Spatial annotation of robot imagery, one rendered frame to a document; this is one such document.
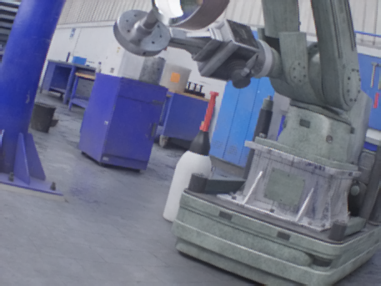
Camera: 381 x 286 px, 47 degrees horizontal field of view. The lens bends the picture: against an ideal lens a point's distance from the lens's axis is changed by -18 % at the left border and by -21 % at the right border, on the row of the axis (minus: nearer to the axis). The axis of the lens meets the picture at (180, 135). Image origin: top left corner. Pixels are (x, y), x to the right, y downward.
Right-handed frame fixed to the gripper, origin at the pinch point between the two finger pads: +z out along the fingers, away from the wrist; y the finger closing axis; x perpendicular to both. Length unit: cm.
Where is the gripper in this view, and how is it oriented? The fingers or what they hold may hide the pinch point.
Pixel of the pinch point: (175, 37)
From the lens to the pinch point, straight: 177.1
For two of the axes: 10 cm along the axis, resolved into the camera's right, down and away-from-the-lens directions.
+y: 5.1, -4.9, -7.1
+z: -8.4, -0.9, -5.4
